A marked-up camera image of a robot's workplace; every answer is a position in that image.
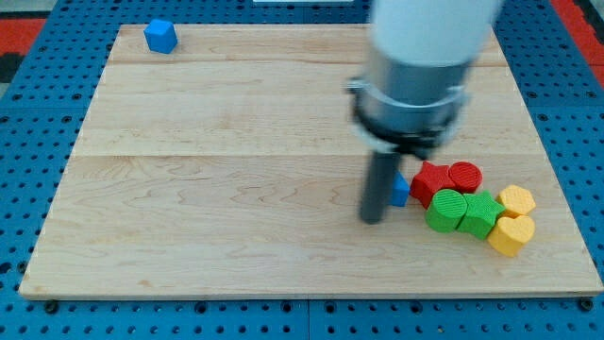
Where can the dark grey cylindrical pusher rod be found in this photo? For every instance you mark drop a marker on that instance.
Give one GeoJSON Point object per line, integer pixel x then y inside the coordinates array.
{"type": "Point", "coordinates": [378, 186]}

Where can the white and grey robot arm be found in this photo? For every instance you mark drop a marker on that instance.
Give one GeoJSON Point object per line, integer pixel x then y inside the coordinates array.
{"type": "Point", "coordinates": [409, 96]}

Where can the blue cube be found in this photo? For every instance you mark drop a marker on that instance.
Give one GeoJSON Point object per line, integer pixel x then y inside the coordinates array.
{"type": "Point", "coordinates": [160, 36]}

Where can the blue block behind rod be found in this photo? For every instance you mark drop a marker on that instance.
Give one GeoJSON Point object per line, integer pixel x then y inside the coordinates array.
{"type": "Point", "coordinates": [400, 192]}

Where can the red star block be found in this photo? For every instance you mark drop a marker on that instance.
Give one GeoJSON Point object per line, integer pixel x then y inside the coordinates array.
{"type": "Point", "coordinates": [430, 179]}

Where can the green cylinder block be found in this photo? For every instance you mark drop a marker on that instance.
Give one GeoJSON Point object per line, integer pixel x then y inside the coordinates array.
{"type": "Point", "coordinates": [446, 210]}

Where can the red cylinder block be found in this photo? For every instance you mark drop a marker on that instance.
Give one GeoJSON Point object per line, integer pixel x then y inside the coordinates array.
{"type": "Point", "coordinates": [466, 177]}

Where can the green star block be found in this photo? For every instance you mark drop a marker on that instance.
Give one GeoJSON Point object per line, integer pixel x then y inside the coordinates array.
{"type": "Point", "coordinates": [481, 214]}

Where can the yellow heart block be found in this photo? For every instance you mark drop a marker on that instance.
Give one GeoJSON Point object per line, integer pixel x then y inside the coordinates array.
{"type": "Point", "coordinates": [510, 235]}

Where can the yellow hexagon block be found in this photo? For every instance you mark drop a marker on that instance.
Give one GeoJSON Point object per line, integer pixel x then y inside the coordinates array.
{"type": "Point", "coordinates": [516, 201]}

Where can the light wooden board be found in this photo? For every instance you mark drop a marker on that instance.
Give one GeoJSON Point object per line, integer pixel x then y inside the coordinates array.
{"type": "Point", "coordinates": [229, 169]}

